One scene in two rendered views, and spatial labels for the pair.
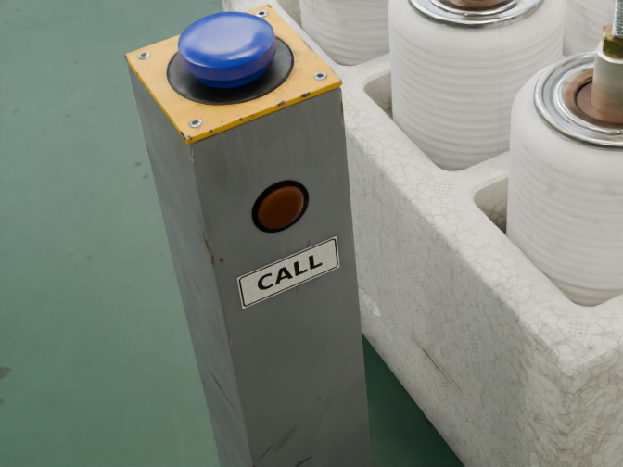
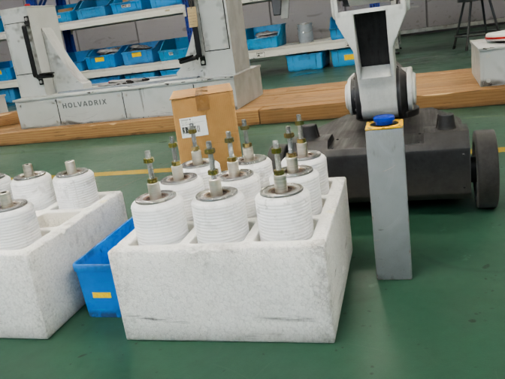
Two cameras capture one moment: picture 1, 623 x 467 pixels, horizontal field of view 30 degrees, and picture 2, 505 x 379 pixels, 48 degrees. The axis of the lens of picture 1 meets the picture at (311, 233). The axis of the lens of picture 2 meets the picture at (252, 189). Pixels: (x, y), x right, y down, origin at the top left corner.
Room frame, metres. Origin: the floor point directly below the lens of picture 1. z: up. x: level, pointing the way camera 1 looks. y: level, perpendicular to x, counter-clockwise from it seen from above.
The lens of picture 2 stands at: (1.41, 0.50, 0.54)
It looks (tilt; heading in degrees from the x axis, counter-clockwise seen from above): 16 degrees down; 219
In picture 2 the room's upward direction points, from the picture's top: 8 degrees counter-clockwise
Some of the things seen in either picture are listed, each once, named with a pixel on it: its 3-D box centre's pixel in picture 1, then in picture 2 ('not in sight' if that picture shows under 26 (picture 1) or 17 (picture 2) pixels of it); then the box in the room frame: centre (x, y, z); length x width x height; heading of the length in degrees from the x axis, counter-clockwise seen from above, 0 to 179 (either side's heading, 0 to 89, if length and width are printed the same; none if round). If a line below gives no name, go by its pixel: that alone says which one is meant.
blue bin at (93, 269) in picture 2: not in sight; (132, 261); (0.67, -0.48, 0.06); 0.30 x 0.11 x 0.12; 22
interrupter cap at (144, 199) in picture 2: not in sight; (155, 198); (0.74, -0.27, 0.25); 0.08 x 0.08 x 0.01
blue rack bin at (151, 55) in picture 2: not in sight; (146, 52); (-3.04, -4.35, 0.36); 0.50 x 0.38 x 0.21; 22
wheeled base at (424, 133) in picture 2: not in sight; (382, 122); (-0.17, -0.25, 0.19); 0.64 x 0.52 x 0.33; 21
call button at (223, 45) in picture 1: (228, 55); (384, 120); (0.40, 0.03, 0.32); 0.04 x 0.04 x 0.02
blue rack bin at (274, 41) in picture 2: not in sight; (264, 37); (-3.51, -3.06, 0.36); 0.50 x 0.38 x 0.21; 23
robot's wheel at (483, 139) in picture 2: not in sight; (485, 168); (-0.04, 0.08, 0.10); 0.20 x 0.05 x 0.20; 21
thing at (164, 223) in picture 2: not in sight; (164, 244); (0.74, -0.27, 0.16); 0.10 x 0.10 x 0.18
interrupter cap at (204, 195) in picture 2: not in sight; (216, 194); (0.70, -0.17, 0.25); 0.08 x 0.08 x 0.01
